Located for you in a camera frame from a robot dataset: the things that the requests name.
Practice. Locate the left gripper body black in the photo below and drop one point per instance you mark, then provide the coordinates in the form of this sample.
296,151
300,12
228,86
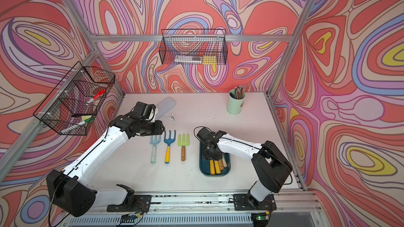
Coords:
147,127

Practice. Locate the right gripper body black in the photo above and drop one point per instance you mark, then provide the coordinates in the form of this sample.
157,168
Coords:
208,154

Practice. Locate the light blue rake white handle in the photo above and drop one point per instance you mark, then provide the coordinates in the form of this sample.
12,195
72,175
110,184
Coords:
154,141

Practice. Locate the teal storage box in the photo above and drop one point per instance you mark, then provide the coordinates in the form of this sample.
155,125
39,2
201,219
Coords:
204,164

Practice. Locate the green rake wooden handle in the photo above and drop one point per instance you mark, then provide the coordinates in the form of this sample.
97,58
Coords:
183,141

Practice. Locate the dark blue rake yellow handle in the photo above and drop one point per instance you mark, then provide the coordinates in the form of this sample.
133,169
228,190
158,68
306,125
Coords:
169,138

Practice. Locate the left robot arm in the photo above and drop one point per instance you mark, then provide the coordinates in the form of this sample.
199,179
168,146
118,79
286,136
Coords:
69,189

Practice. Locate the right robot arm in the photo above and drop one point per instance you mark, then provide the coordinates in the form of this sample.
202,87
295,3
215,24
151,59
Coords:
272,168

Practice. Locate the translucent plastic case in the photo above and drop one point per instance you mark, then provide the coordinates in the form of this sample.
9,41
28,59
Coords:
164,107

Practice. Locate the red marker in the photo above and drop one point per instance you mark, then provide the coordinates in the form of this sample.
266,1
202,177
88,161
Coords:
96,97

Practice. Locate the green pencil cup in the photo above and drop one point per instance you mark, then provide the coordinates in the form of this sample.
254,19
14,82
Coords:
235,105

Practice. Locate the pencils in cup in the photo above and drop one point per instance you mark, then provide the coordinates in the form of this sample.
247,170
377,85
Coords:
238,92

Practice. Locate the green white marker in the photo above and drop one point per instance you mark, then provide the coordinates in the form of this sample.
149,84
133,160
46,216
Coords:
85,120

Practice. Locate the yellow eraser in basket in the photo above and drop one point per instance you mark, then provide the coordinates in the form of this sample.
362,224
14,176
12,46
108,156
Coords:
209,60

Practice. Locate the blue tool yellow handle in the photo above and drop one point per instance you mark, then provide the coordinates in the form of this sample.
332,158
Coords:
212,167

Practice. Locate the green trowel wooden handle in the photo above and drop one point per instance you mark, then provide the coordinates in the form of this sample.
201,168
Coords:
224,163

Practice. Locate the left wire basket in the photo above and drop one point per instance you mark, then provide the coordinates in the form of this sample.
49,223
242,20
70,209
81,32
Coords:
66,104

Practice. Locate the wire basket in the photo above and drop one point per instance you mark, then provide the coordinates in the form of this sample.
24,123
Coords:
188,46
66,104

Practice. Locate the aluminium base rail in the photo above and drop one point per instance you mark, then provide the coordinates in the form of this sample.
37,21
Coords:
210,209

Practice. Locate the back wire basket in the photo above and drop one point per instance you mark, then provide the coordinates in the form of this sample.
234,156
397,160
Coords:
188,46

